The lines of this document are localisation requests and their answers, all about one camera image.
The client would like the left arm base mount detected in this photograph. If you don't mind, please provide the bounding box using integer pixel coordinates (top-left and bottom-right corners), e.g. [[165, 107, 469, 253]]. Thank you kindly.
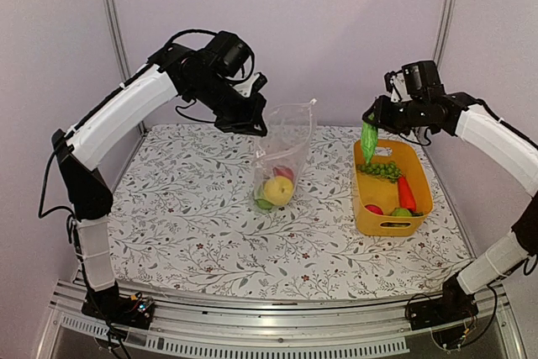
[[82, 285, 155, 330]]

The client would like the yellow plastic basket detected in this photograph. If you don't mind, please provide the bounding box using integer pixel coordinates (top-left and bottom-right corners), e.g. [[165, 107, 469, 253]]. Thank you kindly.
[[352, 139, 433, 236]]

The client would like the aluminium post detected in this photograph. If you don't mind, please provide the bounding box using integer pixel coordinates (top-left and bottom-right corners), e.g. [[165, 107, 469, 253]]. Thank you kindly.
[[103, 0, 132, 80], [432, 0, 456, 68]]

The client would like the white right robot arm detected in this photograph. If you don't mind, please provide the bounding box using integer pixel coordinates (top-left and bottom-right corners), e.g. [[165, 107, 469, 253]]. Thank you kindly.
[[362, 92, 537, 322]]

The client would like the green grape bunch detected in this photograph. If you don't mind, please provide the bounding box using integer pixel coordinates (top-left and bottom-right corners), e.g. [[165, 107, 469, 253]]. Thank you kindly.
[[356, 161, 403, 183]]

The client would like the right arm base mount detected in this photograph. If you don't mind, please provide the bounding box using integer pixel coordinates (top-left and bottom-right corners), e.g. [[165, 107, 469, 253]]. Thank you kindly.
[[404, 275, 478, 350]]

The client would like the yellow lemon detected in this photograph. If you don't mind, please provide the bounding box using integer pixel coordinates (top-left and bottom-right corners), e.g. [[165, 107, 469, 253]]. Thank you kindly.
[[263, 176, 294, 206]]

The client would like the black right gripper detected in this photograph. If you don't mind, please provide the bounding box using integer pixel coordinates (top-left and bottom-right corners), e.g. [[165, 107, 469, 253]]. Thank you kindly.
[[363, 95, 427, 136]]

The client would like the aluminium front rail frame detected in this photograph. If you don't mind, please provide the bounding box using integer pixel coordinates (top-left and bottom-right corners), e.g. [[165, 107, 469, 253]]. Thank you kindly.
[[36, 280, 527, 358]]

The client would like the red apple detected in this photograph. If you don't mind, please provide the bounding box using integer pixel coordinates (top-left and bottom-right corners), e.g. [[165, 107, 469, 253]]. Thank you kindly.
[[272, 166, 295, 182]]

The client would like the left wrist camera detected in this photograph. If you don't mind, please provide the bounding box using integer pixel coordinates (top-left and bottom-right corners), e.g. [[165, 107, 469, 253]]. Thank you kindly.
[[203, 31, 267, 97]]

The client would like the right aluminium post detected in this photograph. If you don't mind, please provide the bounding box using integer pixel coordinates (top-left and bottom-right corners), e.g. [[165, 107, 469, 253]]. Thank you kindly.
[[432, 0, 456, 68]]

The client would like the clear zip top bag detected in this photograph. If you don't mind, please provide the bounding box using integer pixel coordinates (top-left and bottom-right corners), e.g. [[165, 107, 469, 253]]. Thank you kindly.
[[252, 98, 317, 197]]

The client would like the red tomato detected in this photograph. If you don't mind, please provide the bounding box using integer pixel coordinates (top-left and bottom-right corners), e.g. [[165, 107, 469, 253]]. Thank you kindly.
[[365, 204, 383, 215]]

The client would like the left aluminium post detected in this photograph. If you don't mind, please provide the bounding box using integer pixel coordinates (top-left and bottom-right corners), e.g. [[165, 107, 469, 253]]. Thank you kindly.
[[103, 0, 132, 80]]

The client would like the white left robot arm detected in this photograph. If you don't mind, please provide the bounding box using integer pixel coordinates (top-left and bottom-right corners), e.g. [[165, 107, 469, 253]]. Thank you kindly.
[[52, 68, 389, 320]]

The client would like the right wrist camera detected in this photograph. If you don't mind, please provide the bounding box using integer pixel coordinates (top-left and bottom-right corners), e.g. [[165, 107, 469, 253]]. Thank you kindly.
[[383, 60, 446, 103]]

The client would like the floral tablecloth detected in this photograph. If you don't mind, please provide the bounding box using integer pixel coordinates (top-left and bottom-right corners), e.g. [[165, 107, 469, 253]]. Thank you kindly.
[[108, 124, 472, 300]]

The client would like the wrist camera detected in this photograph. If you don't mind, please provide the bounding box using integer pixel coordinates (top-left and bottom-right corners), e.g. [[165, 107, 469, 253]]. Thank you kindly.
[[203, 31, 267, 97], [383, 60, 446, 103]]

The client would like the green guava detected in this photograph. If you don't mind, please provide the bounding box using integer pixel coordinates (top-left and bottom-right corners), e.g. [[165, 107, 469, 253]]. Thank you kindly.
[[391, 208, 414, 217], [253, 192, 273, 211]]

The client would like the orange carrot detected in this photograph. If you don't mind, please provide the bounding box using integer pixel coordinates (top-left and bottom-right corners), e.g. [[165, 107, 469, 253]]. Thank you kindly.
[[397, 176, 416, 212]]

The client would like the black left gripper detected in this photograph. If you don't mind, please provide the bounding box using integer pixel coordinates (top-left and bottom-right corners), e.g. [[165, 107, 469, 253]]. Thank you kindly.
[[189, 72, 268, 136]]

